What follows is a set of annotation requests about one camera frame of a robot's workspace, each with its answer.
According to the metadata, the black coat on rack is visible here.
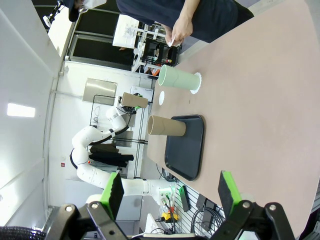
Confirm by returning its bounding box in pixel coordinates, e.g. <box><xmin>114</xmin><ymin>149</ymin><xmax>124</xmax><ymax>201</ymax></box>
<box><xmin>87</xmin><ymin>144</ymin><xmax>135</xmax><ymax>173</ymax></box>

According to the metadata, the white computer monitor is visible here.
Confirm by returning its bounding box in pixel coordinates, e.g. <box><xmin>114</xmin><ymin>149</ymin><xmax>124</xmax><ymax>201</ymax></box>
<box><xmin>111</xmin><ymin>14</ymin><xmax>140</xmax><ymax>49</ymax></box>

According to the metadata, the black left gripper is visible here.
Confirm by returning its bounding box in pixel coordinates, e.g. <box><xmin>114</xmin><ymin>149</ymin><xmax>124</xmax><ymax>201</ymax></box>
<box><xmin>121</xmin><ymin>92</ymin><xmax>144</xmax><ymax>116</ymax></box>

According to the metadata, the black corrugated cable hose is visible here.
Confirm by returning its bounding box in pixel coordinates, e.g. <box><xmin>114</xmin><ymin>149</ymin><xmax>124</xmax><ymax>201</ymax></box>
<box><xmin>0</xmin><ymin>225</ymin><xmax>48</xmax><ymax>240</ymax></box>

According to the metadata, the black flat box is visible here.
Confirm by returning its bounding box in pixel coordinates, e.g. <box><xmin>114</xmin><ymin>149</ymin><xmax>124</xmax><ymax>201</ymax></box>
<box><xmin>178</xmin><ymin>184</ymin><xmax>191</xmax><ymax>212</ymax></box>

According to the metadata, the grey metal wall panel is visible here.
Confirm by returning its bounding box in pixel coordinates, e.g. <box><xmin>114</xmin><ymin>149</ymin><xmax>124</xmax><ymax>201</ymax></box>
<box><xmin>82</xmin><ymin>77</ymin><xmax>118</xmax><ymax>104</ymax></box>

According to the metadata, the person's left forearm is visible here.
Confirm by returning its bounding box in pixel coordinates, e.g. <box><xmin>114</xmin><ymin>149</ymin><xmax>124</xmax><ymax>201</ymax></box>
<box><xmin>178</xmin><ymin>0</ymin><xmax>206</xmax><ymax>22</ymax></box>

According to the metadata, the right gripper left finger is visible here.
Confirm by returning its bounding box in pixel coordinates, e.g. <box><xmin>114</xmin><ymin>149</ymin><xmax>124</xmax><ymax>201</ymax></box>
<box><xmin>47</xmin><ymin>171</ymin><xmax>128</xmax><ymax>240</ymax></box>

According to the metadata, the tall brown cup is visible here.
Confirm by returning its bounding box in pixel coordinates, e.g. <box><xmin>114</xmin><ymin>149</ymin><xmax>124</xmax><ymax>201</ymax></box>
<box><xmin>146</xmin><ymin>114</ymin><xmax>186</xmax><ymax>137</ymax></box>
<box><xmin>121</xmin><ymin>91</ymin><xmax>149</xmax><ymax>110</ymax></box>

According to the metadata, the yellow emergency stop box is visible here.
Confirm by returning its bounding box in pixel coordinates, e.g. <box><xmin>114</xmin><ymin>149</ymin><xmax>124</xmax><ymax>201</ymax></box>
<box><xmin>161</xmin><ymin>211</ymin><xmax>179</xmax><ymax>224</ymax></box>

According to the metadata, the black frame shelf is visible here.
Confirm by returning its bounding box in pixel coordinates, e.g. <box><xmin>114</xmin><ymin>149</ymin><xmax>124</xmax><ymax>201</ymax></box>
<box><xmin>142</xmin><ymin>37</ymin><xmax>181</xmax><ymax>69</ymax></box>

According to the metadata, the black cable coil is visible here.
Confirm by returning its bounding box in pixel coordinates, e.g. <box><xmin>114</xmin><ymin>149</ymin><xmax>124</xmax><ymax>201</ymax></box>
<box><xmin>191</xmin><ymin>207</ymin><xmax>226</xmax><ymax>236</ymax></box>

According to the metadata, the camera on stand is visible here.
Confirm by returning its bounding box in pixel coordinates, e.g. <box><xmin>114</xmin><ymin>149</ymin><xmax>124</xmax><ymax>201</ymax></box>
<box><xmin>42</xmin><ymin>0</ymin><xmax>63</xmax><ymax>28</ymax></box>

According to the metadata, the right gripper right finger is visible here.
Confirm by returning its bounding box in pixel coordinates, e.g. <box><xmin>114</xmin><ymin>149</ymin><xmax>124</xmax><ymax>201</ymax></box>
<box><xmin>212</xmin><ymin>170</ymin><xmax>296</xmax><ymax>240</ymax></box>

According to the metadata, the tall mint green cup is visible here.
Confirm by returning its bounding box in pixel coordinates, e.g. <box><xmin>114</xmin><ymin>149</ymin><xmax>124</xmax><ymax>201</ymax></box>
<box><xmin>158</xmin><ymin>64</ymin><xmax>202</xmax><ymax>91</ymax></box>

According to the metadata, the black clothes rack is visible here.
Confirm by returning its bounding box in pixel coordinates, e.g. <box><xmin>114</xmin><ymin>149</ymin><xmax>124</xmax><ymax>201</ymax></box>
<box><xmin>87</xmin><ymin>138</ymin><xmax>149</xmax><ymax>181</ymax></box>

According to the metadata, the ceiling light panel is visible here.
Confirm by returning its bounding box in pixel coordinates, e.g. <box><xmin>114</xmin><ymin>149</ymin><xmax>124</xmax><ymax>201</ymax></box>
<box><xmin>6</xmin><ymin>102</ymin><xmax>36</xmax><ymax>119</ymax></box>

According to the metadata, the person in navy t-shirt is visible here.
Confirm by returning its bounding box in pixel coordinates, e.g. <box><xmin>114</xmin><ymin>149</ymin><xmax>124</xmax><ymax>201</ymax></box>
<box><xmin>67</xmin><ymin>0</ymin><xmax>255</xmax><ymax>44</ymax></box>

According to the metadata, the black plastic serving tray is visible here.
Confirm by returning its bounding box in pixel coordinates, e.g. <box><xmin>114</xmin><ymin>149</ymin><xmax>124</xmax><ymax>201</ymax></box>
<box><xmin>164</xmin><ymin>114</ymin><xmax>206</xmax><ymax>182</ymax></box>

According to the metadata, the person's left hand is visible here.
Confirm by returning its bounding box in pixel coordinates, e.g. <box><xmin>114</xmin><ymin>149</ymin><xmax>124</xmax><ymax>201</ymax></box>
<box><xmin>170</xmin><ymin>11</ymin><xmax>194</xmax><ymax>44</ymax></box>

